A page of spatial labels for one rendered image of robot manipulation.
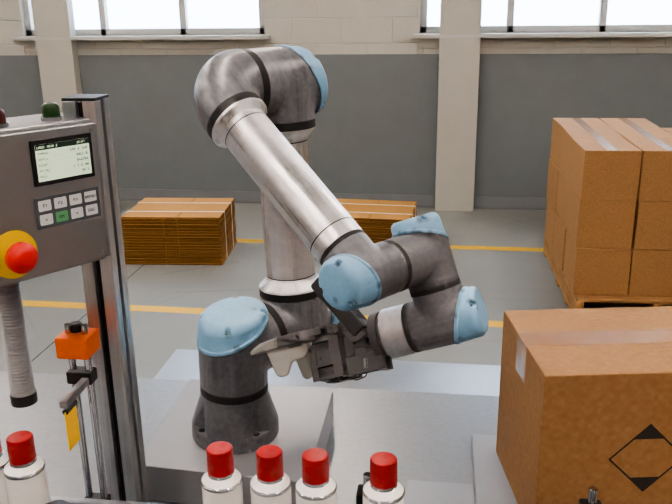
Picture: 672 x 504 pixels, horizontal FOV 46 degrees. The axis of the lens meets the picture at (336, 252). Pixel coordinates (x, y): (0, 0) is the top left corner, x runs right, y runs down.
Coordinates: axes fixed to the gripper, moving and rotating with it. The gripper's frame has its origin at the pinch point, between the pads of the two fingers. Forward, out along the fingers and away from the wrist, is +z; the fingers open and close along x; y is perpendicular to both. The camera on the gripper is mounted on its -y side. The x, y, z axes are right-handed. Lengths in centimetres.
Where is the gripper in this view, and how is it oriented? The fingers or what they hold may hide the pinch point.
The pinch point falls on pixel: (269, 349)
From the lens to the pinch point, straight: 127.8
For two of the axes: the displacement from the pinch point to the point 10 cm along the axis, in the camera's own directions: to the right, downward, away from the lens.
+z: -8.8, 2.6, 3.8
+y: 1.6, 9.5, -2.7
